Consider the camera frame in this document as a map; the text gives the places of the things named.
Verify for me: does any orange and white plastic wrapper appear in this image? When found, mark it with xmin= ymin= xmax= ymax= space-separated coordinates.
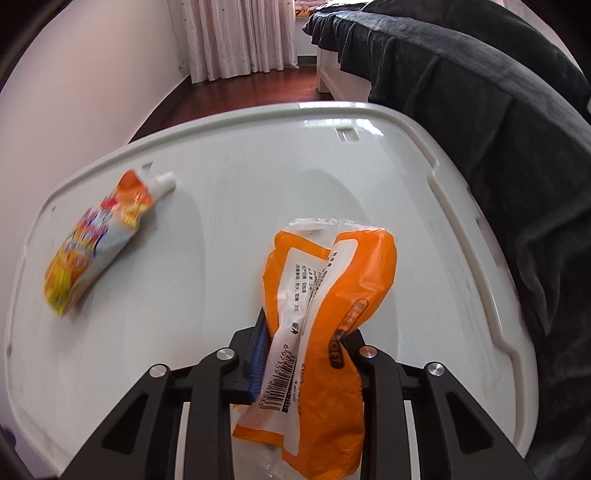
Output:
xmin=231 ymin=217 xmax=398 ymax=480

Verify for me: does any dark blanket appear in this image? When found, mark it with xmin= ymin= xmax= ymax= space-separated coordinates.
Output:
xmin=302 ymin=0 xmax=591 ymax=480

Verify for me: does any white bed frame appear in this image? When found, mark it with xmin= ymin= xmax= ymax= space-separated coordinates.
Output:
xmin=316 ymin=46 xmax=372 ymax=102

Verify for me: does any orange juice pouch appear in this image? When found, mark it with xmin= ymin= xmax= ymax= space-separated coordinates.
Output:
xmin=44 ymin=170 xmax=177 ymax=319

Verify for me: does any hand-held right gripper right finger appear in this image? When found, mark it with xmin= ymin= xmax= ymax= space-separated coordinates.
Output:
xmin=344 ymin=332 xmax=539 ymax=480

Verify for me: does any pink curtain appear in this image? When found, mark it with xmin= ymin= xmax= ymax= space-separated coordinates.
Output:
xmin=182 ymin=0 xmax=300 ymax=84

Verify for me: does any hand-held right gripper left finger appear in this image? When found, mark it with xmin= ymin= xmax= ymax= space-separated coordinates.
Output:
xmin=60 ymin=309 xmax=271 ymax=480

